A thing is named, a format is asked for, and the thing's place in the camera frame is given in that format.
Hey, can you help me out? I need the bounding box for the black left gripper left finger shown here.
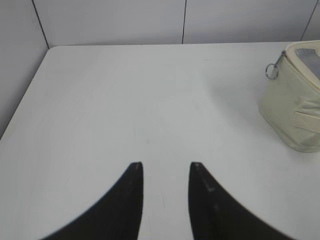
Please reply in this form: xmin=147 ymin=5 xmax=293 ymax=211
xmin=45 ymin=162 xmax=143 ymax=240

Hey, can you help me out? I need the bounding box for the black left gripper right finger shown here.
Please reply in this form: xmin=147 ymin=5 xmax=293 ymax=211
xmin=189 ymin=162 xmax=289 ymax=240

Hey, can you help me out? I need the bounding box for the cream zippered bag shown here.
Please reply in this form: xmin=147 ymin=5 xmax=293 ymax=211
xmin=259 ymin=40 xmax=320 ymax=153

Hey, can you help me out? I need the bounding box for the silver zipper pull ring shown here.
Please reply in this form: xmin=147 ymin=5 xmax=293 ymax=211
xmin=264 ymin=50 xmax=287 ymax=80

